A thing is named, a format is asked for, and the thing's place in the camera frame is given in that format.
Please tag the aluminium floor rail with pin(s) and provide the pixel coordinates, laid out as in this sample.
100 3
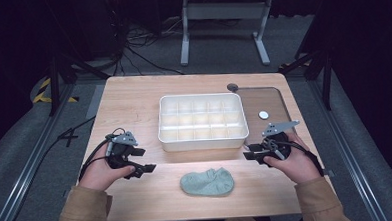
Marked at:
26 174
345 144

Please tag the grey-green sock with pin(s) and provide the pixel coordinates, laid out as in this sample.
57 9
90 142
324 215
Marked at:
207 183

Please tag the white compartment storage box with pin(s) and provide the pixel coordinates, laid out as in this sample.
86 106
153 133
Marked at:
203 122

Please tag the round white sticker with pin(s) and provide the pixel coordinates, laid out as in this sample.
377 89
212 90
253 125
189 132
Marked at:
263 114

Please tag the person's left hand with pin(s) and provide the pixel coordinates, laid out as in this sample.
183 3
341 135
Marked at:
98 173

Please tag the dark round disc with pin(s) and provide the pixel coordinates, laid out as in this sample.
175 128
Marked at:
232 87

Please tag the black tripod stand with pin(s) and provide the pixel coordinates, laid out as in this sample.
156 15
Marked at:
327 81
54 86

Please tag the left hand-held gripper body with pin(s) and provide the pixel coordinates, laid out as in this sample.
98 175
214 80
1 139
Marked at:
119 154

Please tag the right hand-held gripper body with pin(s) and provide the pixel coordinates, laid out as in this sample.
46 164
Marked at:
277 147

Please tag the person's right hand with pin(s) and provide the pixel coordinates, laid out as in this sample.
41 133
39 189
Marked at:
300 166

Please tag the grey metal stand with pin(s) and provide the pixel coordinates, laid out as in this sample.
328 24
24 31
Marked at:
224 10

